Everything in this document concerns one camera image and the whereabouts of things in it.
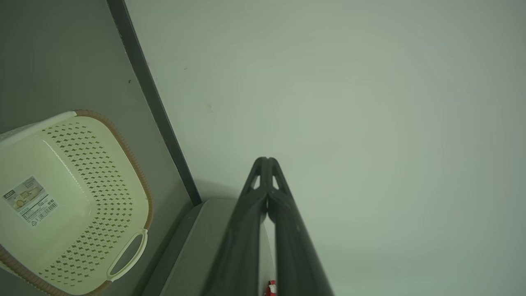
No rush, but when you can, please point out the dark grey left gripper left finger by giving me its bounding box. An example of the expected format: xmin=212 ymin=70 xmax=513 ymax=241
xmin=201 ymin=157 xmax=268 ymax=296

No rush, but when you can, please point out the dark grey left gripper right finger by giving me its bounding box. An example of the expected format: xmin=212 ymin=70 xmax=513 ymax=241
xmin=267 ymin=157 xmax=334 ymax=296

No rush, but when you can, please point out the black baseboard strip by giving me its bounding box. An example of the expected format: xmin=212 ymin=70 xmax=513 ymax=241
xmin=106 ymin=0 xmax=203 ymax=206

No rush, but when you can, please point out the cream perforated laundry basket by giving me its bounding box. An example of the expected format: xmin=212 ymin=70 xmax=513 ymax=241
xmin=0 ymin=109 xmax=154 ymax=296

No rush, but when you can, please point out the printed basket label sticker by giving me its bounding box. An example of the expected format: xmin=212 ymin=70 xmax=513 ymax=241
xmin=3 ymin=176 xmax=58 ymax=227

